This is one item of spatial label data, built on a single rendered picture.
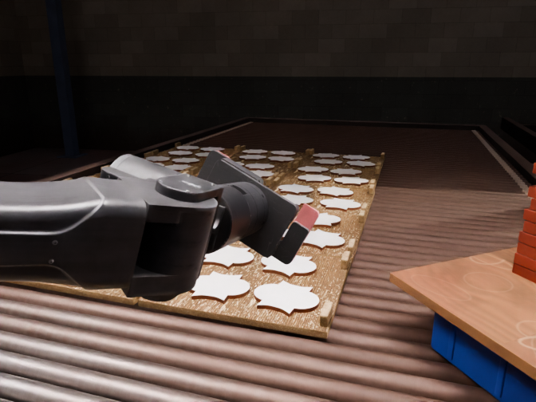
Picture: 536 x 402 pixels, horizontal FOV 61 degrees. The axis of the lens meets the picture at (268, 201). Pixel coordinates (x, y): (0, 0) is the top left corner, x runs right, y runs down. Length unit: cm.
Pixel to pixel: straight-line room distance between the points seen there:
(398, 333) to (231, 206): 63
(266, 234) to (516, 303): 51
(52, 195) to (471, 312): 66
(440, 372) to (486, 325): 14
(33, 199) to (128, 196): 5
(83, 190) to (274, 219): 23
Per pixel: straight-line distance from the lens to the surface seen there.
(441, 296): 84
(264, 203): 46
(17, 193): 29
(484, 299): 86
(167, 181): 33
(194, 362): 86
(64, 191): 30
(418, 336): 96
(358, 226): 143
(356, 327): 96
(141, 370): 85
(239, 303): 98
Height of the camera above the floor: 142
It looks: 17 degrees down
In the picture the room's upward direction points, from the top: straight up
